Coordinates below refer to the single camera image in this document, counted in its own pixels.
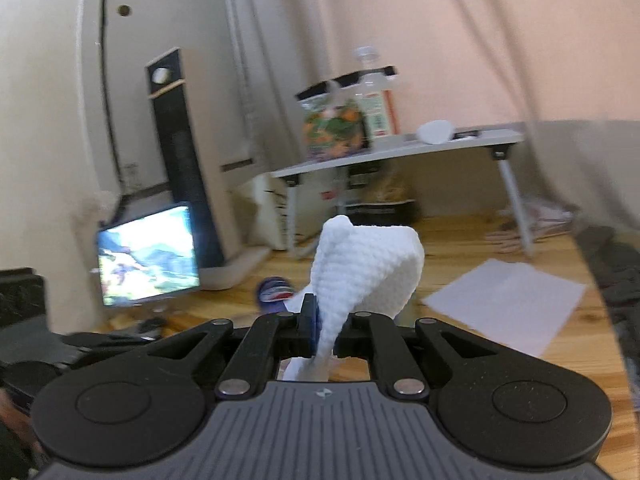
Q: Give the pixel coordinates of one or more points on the dark grey clothes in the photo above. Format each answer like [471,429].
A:
[610,265]

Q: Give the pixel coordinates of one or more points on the white plastic bag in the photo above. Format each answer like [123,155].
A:
[545,215]

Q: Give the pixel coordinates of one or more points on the white packet red label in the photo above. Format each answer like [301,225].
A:
[320,210]

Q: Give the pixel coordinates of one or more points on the colourful fruit print bag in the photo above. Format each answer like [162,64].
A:
[332,130]

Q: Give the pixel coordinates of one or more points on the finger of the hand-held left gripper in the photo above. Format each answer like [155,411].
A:
[110,342]

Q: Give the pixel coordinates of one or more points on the white round lid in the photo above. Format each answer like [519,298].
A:
[435,132]

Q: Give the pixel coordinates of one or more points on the blue soda can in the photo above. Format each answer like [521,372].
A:
[274,292]

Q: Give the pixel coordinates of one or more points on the white labelled bottle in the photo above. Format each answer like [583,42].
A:
[377,110]

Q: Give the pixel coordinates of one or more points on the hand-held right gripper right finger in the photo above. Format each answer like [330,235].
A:
[372,340]

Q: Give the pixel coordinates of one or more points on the standing air conditioner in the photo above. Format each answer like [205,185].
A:
[200,160]

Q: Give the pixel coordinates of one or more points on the white folding lap table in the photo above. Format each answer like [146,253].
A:
[400,152]

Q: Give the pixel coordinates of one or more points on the pink scissors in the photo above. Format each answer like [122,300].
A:
[505,246]

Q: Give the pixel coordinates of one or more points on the white box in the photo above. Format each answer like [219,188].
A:
[270,210]

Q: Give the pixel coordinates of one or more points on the white wall pipe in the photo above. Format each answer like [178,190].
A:
[240,60]

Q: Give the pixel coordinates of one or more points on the black snack bag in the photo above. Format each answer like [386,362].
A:
[385,205]

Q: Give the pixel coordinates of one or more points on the white textured cloth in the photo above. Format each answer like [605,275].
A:
[360,265]

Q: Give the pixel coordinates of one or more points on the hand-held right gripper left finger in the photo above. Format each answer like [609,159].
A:
[314,332]

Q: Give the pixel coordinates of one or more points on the beige curtain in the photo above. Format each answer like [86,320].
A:
[500,35]

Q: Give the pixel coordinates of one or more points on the computer monitor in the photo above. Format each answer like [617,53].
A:
[150,255]

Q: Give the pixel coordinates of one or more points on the white paper towel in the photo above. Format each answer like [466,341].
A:
[505,305]

